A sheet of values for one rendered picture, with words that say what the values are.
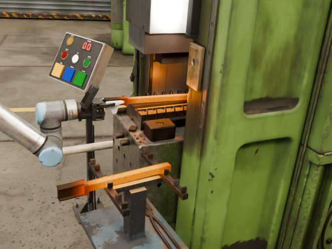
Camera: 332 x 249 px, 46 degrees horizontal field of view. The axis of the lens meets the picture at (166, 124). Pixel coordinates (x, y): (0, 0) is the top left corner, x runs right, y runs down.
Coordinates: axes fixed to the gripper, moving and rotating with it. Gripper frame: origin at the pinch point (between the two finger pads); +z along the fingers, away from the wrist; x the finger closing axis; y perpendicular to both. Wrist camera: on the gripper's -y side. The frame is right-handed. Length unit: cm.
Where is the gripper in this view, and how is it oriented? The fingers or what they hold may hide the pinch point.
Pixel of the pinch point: (120, 100)
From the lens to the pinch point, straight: 176.9
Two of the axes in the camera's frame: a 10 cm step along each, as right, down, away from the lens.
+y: -0.6, 9.0, 4.3
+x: 4.1, 4.1, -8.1
